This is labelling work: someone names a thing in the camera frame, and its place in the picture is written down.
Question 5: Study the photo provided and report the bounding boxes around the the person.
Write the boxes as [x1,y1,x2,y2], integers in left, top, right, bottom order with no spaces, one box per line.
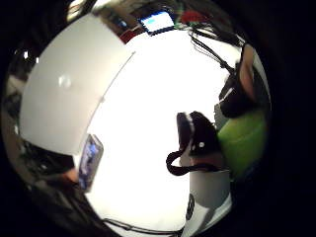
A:
[18,137,81,194]

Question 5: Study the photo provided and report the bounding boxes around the black smartphone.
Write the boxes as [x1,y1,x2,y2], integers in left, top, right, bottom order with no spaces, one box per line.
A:
[78,132,105,194]

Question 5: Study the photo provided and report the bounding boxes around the bright green container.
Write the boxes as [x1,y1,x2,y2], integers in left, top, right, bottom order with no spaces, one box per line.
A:
[216,108,269,181]

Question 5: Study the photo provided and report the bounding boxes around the lit computer monitor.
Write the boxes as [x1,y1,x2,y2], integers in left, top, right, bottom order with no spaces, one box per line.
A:
[139,10,176,37]

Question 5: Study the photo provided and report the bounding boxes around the thin black cable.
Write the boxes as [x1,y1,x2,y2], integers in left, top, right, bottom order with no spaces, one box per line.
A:
[102,216,184,237]

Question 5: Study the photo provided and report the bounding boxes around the red chair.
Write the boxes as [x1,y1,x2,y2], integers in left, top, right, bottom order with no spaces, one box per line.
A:
[118,29,140,44]

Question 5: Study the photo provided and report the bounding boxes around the black cable bundle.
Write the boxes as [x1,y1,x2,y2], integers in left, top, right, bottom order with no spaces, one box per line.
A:
[189,28,239,74]

